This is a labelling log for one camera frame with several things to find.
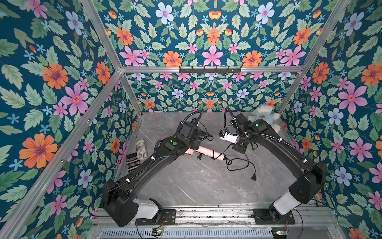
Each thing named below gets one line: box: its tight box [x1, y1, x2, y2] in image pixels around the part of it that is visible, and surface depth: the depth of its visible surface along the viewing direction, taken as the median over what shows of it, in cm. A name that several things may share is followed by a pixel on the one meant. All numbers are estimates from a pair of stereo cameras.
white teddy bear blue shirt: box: [247, 104, 282, 133], surface depth 110 cm
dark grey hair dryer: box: [197, 130, 212, 139], surface depth 106 cm
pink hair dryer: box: [185, 145, 225, 161], surface depth 76 cm
